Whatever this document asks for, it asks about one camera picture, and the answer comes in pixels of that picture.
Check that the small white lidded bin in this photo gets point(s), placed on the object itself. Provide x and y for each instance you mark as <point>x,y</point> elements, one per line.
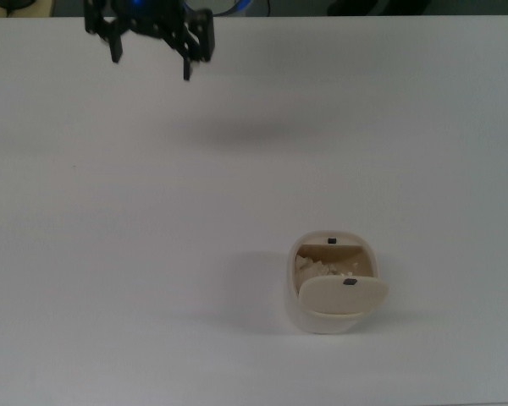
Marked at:
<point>321,313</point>

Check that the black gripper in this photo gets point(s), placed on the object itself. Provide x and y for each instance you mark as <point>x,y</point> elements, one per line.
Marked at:
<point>148,19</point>

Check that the dark round object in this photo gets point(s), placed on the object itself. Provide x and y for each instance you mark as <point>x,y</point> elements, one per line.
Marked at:
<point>14,3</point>

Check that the white paper trash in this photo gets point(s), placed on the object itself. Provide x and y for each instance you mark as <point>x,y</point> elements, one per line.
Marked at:
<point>315,267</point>

